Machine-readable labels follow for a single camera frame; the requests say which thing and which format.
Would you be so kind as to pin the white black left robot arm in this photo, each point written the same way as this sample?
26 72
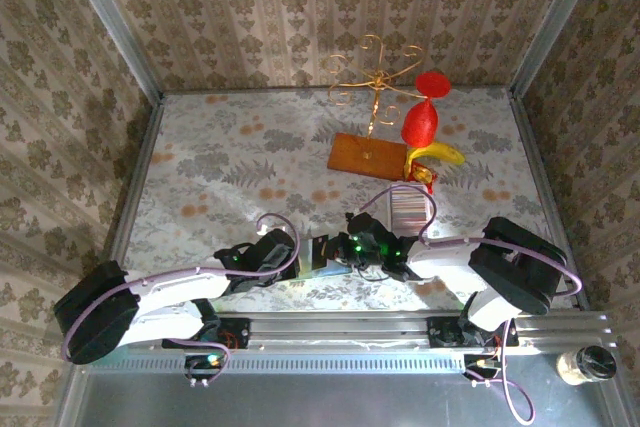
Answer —
175 287

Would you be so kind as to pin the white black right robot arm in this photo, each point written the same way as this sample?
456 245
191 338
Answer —
445 262

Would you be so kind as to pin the red gold candy wrapper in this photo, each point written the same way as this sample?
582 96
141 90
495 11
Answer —
424 176

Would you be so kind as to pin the small black controller board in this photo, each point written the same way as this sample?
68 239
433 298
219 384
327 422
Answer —
200 361
480 363

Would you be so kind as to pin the yellow banana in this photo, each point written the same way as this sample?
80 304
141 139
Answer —
442 152

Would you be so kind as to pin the floral table cloth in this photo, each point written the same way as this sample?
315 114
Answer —
225 147

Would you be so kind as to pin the red goblet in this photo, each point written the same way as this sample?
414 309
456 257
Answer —
420 124

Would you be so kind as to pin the pale green round object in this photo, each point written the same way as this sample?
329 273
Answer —
122 352

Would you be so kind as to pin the glass jar black lid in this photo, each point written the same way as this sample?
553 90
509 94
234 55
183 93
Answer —
595 363

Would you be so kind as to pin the aluminium extrusion mounting rail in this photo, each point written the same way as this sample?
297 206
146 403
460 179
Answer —
340 329

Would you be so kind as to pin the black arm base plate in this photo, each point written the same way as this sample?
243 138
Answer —
442 332
237 332

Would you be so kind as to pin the grey metal base plate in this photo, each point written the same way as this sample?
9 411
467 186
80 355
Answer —
325 399

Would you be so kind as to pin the aluminium table edge rail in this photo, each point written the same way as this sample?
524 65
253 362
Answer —
131 197
546 197

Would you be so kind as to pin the aluminium frame post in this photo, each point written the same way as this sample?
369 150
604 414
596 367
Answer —
124 42
552 22

